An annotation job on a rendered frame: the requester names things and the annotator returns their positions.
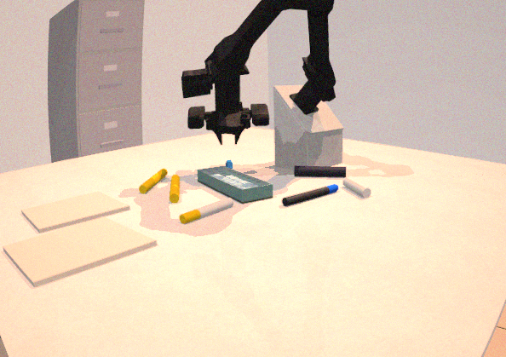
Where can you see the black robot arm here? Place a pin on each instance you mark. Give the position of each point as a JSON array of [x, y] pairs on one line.
[[227, 62]]

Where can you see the beige flat rectangular slab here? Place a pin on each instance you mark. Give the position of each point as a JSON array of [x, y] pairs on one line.
[[72, 250]]

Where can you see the yellow cylindrical rod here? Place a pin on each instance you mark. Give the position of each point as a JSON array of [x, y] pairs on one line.
[[175, 189], [153, 181]]

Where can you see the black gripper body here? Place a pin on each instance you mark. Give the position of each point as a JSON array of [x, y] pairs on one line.
[[196, 115]]

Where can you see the black marker with blue cap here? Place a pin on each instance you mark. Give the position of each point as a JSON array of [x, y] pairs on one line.
[[318, 192]]

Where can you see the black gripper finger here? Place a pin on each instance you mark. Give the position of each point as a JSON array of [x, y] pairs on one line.
[[215, 130], [236, 137]]

